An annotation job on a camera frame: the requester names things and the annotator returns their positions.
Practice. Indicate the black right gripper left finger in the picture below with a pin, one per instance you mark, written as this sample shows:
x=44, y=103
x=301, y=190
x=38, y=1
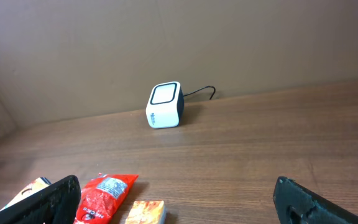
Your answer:
x=54, y=204

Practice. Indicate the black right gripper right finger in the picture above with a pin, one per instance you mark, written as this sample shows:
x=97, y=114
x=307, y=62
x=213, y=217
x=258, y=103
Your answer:
x=296, y=204

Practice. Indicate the yellow wet wipes pack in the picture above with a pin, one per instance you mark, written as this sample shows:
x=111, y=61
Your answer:
x=30, y=189

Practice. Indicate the red snack bag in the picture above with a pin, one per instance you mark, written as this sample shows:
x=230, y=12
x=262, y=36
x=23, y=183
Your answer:
x=102, y=196

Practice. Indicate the orange tissue pack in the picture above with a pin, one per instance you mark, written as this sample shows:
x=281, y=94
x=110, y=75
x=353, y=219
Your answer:
x=147, y=212

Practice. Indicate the white barcode scanner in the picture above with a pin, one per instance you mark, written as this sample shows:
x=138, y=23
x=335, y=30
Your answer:
x=165, y=106

